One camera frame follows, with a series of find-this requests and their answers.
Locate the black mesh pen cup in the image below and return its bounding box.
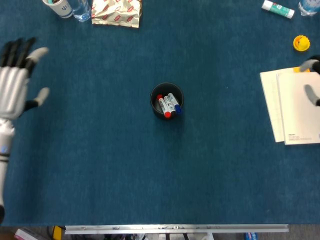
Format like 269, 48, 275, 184
149, 82, 185, 121

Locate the yellow object under table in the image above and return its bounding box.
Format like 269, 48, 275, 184
52, 225, 66, 240

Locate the white notebook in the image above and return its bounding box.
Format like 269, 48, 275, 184
276, 71, 320, 146

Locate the blue felt table mat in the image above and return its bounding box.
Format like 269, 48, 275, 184
0, 0, 320, 227

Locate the blue cap marker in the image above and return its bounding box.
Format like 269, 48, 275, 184
167, 92, 183, 115

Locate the white paper sheet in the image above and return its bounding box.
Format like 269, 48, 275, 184
259, 67, 286, 143

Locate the clear unlabelled water bottle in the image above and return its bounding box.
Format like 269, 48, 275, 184
67, 0, 92, 23

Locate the aluminium table edge rail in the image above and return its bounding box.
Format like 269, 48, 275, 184
64, 224, 290, 235

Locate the white paper cup blue logo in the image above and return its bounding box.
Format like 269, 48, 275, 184
41, 0, 74, 20

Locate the red cap white marker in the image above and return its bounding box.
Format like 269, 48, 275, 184
156, 93, 172, 118

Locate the white green glue stick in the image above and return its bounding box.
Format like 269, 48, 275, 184
261, 0, 295, 19

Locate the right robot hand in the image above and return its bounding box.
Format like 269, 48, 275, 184
299, 55, 320, 107

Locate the blue-labelled water bottle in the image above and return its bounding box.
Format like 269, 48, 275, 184
298, 0, 320, 17

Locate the pink box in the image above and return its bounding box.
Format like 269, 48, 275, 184
13, 227, 48, 240

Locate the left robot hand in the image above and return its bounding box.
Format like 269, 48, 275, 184
0, 37, 51, 121

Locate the crumpled red-printed paper bag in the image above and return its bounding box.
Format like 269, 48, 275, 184
91, 0, 143, 29

